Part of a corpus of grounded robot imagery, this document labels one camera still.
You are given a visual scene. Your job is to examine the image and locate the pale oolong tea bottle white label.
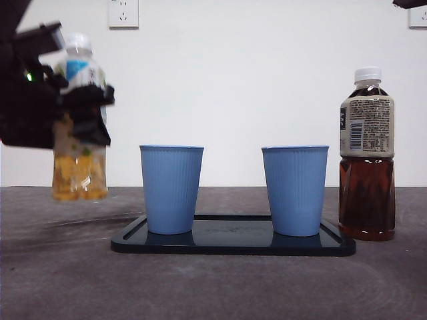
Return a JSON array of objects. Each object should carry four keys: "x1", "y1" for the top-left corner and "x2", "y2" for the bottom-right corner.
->
[{"x1": 52, "y1": 32, "x2": 111, "y2": 203}]

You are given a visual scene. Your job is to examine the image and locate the dark tea bottle beige label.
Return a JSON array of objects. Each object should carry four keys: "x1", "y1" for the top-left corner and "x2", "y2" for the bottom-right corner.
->
[{"x1": 338, "y1": 66, "x2": 396, "y2": 241}]

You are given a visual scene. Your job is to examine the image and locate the blue ribbed plastic cup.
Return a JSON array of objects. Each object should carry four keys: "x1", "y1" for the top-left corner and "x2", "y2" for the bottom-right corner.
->
[
  {"x1": 139, "y1": 144, "x2": 205, "y2": 235},
  {"x1": 261, "y1": 145, "x2": 330, "y2": 237}
]

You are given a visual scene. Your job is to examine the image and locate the dark teal rectangular tray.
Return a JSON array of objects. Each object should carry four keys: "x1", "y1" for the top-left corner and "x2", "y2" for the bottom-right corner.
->
[{"x1": 110, "y1": 214, "x2": 357, "y2": 257}]

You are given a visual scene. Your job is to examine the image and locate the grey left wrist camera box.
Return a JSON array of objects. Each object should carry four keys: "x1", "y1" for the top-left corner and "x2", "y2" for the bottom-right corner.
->
[{"x1": 36, "y1": 21, "x2": 67, "y2": 56}]

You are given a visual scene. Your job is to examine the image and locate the white wall socket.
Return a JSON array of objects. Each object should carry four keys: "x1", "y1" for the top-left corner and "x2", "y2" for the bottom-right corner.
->
[
  {"x1": 408, "y1": 6, "x2": 427, "y2": 29},
  {"x1": 107, "y1": 0, "x2": 139, "y2": 29}
]

